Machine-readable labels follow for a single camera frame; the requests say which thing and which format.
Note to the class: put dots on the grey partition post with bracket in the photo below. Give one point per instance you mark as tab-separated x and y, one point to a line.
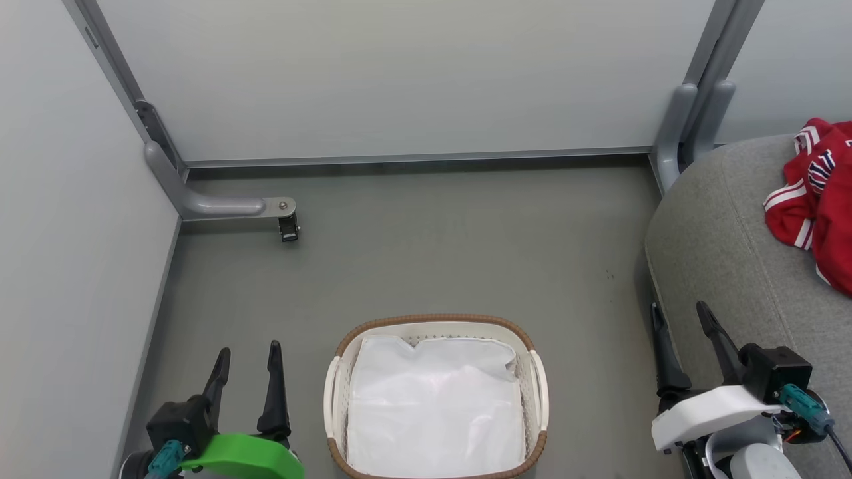
113	66

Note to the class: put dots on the white laundry basket brown rim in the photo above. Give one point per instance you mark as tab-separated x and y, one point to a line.
432	320

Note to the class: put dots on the grey partition support foot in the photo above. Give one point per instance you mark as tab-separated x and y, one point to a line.
219	205

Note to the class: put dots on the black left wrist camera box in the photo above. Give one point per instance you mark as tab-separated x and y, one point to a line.
176	422

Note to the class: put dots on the grey partition frame post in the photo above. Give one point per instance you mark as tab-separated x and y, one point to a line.
715	106
672	133

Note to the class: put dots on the white garment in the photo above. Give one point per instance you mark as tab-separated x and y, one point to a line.
432	406

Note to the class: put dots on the grey fabric sofa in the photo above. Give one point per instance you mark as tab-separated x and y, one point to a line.
725	266

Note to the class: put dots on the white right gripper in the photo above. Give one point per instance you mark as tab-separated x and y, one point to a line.
712	409

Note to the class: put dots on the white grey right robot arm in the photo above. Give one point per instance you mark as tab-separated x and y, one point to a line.
759	462

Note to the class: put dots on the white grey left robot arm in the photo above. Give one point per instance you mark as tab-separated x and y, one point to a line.
133	467

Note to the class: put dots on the grey partition base rail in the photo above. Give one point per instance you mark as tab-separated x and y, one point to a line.
413	158

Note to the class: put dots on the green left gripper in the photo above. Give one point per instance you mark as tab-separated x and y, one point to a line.
246	459

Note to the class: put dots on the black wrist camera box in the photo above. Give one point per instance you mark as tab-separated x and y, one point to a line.
176	422
775	372

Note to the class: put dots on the black caster wheel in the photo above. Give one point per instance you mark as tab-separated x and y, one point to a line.
289	229

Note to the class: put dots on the red basketball jersey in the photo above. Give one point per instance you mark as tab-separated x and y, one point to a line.
832	219

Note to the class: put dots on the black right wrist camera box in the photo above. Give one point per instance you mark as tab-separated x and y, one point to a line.
775	372

